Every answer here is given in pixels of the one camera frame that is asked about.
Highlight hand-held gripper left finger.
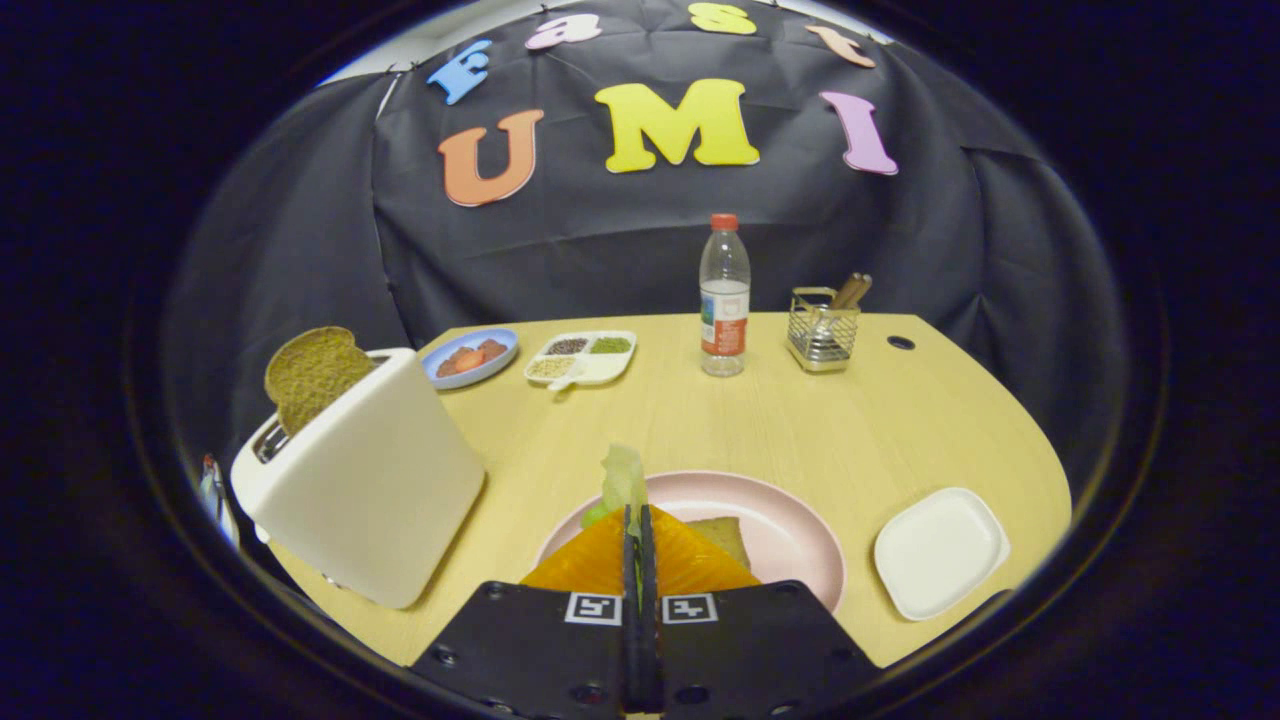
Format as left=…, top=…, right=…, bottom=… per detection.
left=410, top=505, right=643, bottom=717

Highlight metal wire utensil basket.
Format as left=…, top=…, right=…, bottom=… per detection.
left=786, top=287, right=861, bottom=374

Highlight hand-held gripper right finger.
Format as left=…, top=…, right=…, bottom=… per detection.
left=640, top=505, right=886, bottom=719

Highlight black backdrop cloth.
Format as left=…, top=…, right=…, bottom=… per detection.
left=165, top=0, right=1126, bottom=481

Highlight red tomato slices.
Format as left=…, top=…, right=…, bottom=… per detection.
left=437, top=340, right=508, bottom=378

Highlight clear bottle with red cap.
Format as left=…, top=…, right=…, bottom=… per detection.
left=699, top=213, right=752, bottom=378

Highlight white divided tray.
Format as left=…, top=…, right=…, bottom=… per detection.
left=524, top=330, right=638, bottom=391

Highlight white toaster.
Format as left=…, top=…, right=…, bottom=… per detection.
left=230, top=347, right=487, bottom=611

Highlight brown toasted bread slice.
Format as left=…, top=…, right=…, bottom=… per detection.
left=264, top=326, right=379, bottom=437

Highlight blue plate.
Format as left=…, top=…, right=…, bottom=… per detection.
left=421, top=328, right=520, bottom=390

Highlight pink round plate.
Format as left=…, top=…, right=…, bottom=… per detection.
left=535, top=470, right=848, bottom=613

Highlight green lettuce leaf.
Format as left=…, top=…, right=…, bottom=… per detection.
left=582, top=445, right=651, bottom=531

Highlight white square plate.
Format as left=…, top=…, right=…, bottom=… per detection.
left=874, top=487, right=1011, bottom=622

